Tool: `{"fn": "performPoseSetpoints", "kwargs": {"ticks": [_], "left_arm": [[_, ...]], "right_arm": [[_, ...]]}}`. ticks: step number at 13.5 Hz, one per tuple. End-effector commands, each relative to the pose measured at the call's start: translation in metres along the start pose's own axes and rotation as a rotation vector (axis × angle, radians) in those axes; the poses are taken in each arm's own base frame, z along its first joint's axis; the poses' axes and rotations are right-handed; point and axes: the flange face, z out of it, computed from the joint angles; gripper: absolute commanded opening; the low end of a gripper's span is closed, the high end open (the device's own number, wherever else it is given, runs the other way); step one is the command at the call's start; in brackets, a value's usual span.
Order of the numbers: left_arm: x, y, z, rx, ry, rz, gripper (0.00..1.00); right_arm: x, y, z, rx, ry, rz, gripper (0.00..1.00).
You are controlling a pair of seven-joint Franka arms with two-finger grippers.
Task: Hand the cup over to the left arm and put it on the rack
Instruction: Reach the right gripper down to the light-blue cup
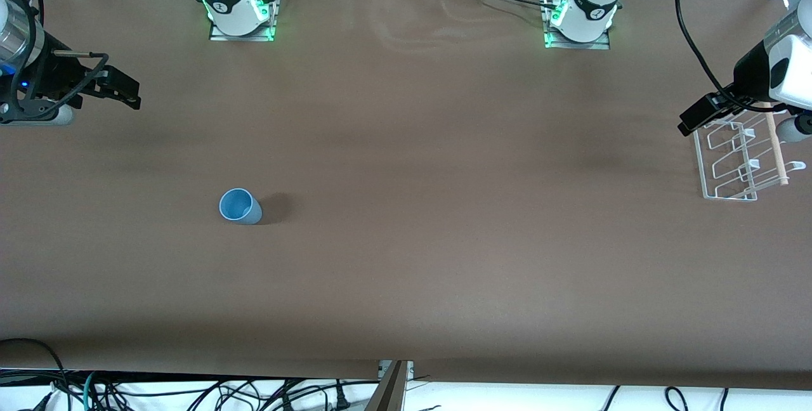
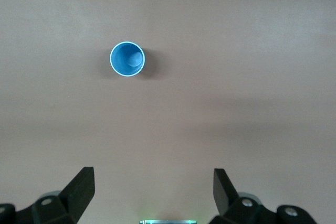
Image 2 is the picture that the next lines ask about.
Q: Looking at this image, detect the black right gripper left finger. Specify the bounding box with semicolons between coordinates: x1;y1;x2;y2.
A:
0;166;96;224

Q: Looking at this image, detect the blue plastic cup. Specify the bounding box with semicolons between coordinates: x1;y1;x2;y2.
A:
109;41;146;77

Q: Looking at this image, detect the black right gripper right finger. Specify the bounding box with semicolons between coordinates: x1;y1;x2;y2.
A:
209;168;317;224

